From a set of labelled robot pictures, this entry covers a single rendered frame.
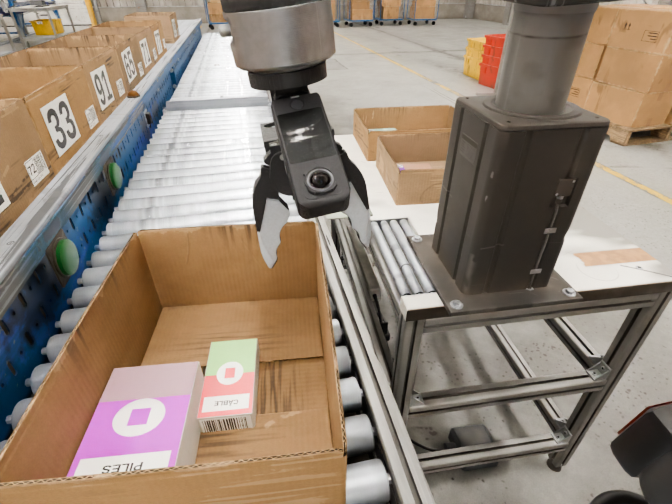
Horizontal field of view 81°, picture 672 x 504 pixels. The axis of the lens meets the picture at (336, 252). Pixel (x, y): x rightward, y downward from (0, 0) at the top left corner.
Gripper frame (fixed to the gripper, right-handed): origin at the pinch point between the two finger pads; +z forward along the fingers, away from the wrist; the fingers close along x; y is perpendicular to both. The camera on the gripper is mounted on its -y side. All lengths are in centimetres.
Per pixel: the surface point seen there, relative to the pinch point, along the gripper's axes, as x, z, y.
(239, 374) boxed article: 13.7, 18.0, 1.3
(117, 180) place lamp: 44, 13, 72
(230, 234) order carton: 12.2, 6.9, 20.8
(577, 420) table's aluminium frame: -63, 81, 11
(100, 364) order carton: 29.2, 10.3, 1.6
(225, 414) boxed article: 15.6, 17.8, -4.6
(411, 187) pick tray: -31, 22, 52
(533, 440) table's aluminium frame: -53, 89, 13
